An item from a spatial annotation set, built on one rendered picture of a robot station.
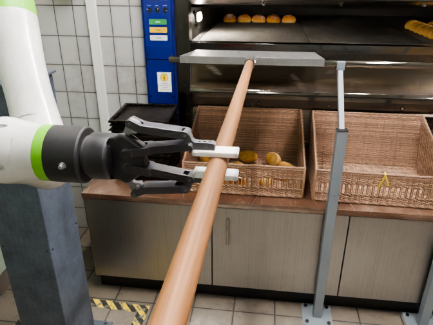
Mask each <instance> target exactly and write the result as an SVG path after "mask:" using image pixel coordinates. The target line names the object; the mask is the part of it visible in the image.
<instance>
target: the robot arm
mask: <svg viewBox="0 0 433 325"><path fill-rule="evenodd" d="M0 82H1V85H2V88H3V92H4V95H5V99H6V104H7V107H8V113H9V117H0V183H1V184H27V185H30V186H33V187H36V188H39V189H44V190H51V189H54V188H58V187H60V186H62V185H64V184H66V183H67V182H74V183H85V184H86V183H88V182H89V181H91V179H106V180H113V179H118V180H120V181H122V182H125V183H128V186H129V187H130V189H131V193H130V195H131V196H132V197H134V198H135V197H138V196H141V195H144V194H171V193H189V191H190V189H191V186H192V184H193V183H196V182H197V183H201V181H202V178H203V176H204V172H205V170H206V167H203V166H196V167H195V169H193V170H187V169H183V168H177V167H174V166H168V165H164V164H158V163H156V162H154V161H149V159H148V155H151V154H158V153H173V152H188V151H189V153H191V152H192V156H199V157H225V158H238V155H239V151H240V148H239V147H232V146H216V142H215V141H212V140H198V139H195V138H194V137H193V135H192V133H191V128H189V127H185V126H176V125H171V124H162V123H153V122H148V121H143V120H142V119H139V118H138V117H135V116H131V117H130V118H129V119H128V120H127V121H126V122H125V126H126V127H125V129H124V131H121V132H119V133H108V132H94V130H93V129H92V128H91V127H89V126H73V125H63V122H62V119H61V116H60V114H59V111H58V108H57V105H56V102H55V98H54V96H53V92H52V87H51V84H50V80H49V77H48V72H47V68H46V63H45V59H44V52H43V44H42V39H41V32H40V28H39V20H38V16H37V10H36V7H35V1H34V0H0ZM137 132H138V133H143V134H148V135H156V136H161V137H170V138H175V139H177V140H169V141H155V142H154V141H144V142H142V141H141V140H140V139H138V138H137V137H135V136H134V135H133V134H132V133H137ZM140 175H142V176H146V177H149V176H154V177H160V178H163V179H169V180H172V181H146V182H142V181H136V180H135V179H136V178H137V177H139V176H140Z"/></svg>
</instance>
